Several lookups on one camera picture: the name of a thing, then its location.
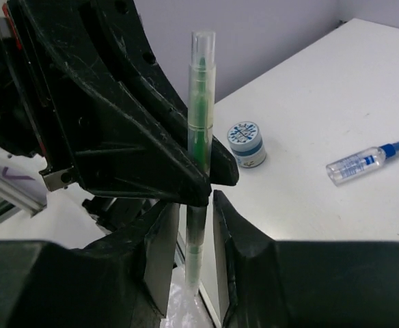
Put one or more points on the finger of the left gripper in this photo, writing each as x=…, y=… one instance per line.
x=133, y=62
x=90, y=128

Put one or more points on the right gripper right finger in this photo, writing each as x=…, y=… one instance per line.
x=248, y=288

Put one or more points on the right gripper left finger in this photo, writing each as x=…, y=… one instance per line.
x=127, y=274

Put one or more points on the green gel pen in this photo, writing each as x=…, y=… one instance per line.
x=199, y=147

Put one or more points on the clear blue spray bottle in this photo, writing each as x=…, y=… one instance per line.
x=361, y=163

